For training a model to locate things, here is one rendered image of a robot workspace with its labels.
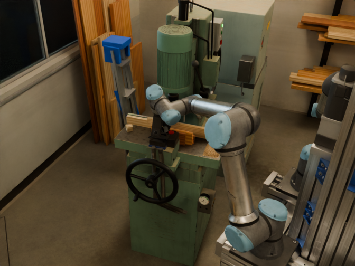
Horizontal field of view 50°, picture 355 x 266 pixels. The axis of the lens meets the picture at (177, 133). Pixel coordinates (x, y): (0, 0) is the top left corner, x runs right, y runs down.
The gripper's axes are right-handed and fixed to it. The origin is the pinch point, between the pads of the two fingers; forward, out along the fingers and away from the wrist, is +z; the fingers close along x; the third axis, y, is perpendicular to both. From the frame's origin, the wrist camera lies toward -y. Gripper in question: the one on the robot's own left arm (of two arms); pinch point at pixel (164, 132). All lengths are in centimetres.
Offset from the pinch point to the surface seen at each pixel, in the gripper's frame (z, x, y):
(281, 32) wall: 134, -46, 202
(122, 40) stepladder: 29, 60, 79
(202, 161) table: 13.4, -21.3, -6.4
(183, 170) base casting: 21.0, -11.1, -10.8
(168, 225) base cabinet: 60, -3, -34
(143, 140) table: 12.8, 13.8, -1.5
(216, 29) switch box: -15, -14, 60
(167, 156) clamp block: 3.4, -4.8, -11.6
